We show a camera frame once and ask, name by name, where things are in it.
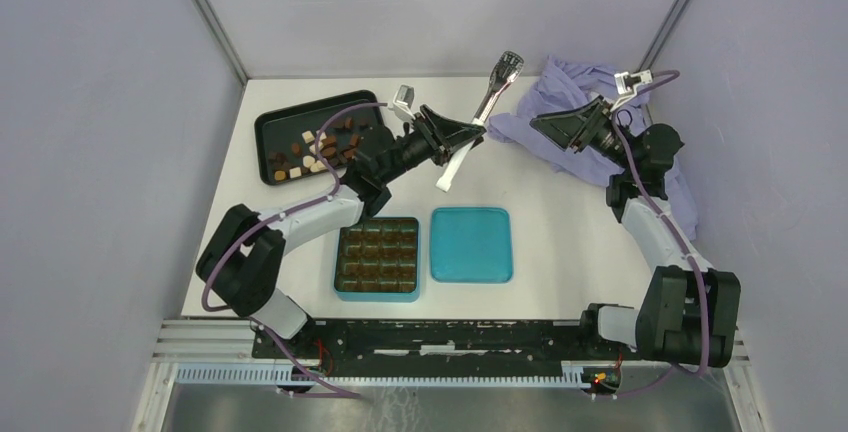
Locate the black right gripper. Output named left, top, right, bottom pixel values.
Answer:
left=530, top=96, right=635, bottom=173

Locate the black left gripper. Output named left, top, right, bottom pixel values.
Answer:
left=379, top=105, right=486, bottom=186

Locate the steel tongs white handle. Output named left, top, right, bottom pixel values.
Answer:
left=436, top=51, right=524, bottom=193

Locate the teal chocolate box with dividers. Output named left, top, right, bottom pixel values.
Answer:
left=333, top=217, right=420, bottom=303

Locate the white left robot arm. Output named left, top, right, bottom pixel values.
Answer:
left=195, top=105, right=486, bottom=360

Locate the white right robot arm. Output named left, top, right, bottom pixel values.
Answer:
left=530, top=98, right=741, bottom=373

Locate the black chocolate tray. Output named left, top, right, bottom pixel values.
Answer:
left=254, top=90, right=384, bottom=186

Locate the lavender crumpled cloth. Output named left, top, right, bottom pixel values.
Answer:
left=487, top=56, right=698, bottom=240

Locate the teal box lid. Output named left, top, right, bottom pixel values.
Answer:
left=429, top=207, right=514, bottom=284

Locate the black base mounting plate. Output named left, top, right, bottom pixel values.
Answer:
left=283, top=318, right=635, bottom=360

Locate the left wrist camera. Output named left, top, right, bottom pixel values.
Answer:
left=391, top=84, right=415, bottom=120

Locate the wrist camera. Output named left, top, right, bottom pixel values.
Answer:
left=613, top=70, right=654, bottom=96
left=391, top=84, right=415, bottom=120

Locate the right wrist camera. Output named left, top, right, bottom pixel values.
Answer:
left=613, top=70, right=654, bottom=96

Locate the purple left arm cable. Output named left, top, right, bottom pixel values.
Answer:
left=200, top=101, right=399, bottom=400

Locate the white cable duct rail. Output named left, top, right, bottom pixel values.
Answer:
left=174, top=363, right=611, bottom=390

